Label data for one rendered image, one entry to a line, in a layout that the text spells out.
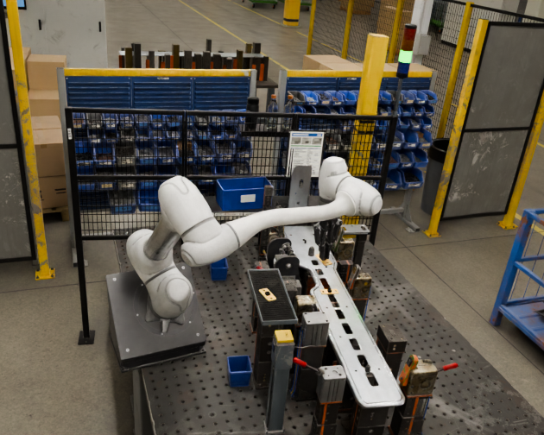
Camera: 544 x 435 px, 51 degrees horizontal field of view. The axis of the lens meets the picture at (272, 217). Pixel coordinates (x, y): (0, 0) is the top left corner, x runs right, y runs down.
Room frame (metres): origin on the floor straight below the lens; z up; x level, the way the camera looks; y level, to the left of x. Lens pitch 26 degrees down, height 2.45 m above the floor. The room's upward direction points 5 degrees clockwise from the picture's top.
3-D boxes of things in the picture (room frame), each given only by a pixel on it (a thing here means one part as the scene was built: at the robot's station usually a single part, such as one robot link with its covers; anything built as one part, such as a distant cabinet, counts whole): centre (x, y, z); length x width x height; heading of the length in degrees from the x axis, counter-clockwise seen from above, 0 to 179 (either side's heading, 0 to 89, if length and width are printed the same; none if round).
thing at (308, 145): (3.23, -0.16, 1.30); 0.23 x 0.02 x 0.31; 103
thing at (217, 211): (3.04, 0.10, 1.02); 0.90 x 0.22 x 0.03; 103
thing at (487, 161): (5.08, -1.98, 1.00); 1.04 x 0.14 x 2.00; 112
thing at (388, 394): (2.20, -0.31, 1.00); 1.38 x 0.22 x 0.02; 13
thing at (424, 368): (1.68, -0.61, 0.88); 0.15 x 0.11 x 0.36; 103
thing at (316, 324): (1.86, -0.21, 0.90); 0.13 x 0.10 x 0.41; 103
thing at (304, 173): (2.93, -0.14, 1.17); 0.12 x 0.01 x 0.34; 103
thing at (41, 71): (6.23, 2.84, 0.52); 1.20 x 0.80 x 1.05; 19
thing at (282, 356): (1.66, -0.08, 0.92); 0.08 x 0.08 x 0.44; 13
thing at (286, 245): (2.26, -0.07, 0.94); 0.18 x 0.13 x 0.49; 13
